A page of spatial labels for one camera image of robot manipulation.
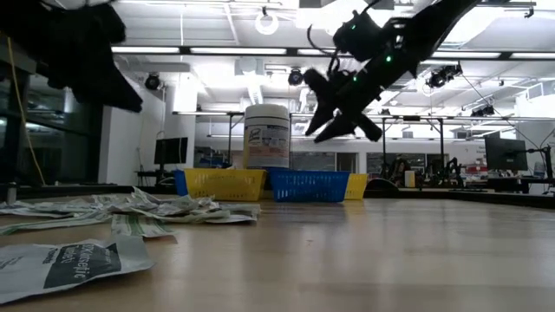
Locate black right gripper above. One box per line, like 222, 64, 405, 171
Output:
303, 68, 383, 144

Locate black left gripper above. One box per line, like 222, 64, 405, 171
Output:
36, 42, 144, 113

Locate white disinfecting wipes canister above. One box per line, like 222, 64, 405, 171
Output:
242, 103, 291, 170

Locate blue plastic basket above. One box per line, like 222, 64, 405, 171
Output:
173, 169, 189, 197
267, 168, 350, 204

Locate yellow plastic basket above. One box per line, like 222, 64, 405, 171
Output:
344, 172, 369, 201
184, 167, 268, 202

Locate black computer monitor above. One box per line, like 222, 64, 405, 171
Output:
153, 136, 189, 172
484, 131, 529, 172

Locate round white ceiling lamp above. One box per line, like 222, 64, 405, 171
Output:
254, 8, 280, 36

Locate white packet with dark print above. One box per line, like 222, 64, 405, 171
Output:
216, 198, 262, 216
0, 235, 156, 306
0, 199, 78, 219

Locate black frame workstation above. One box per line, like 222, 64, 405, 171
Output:
172, 110, 258, 168
298, 113, 555, 174

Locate thick black cable loop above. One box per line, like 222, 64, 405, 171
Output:
363, 177, 401, 199

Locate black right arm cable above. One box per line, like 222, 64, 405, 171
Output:
305, 23, 343, 74

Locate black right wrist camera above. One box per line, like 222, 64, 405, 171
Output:
332, 10, 383, 62

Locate yellow cable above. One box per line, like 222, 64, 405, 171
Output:
6, 36, 47, 186

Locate black overhead light bar rail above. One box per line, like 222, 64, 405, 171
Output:
110, 44, 555, 61

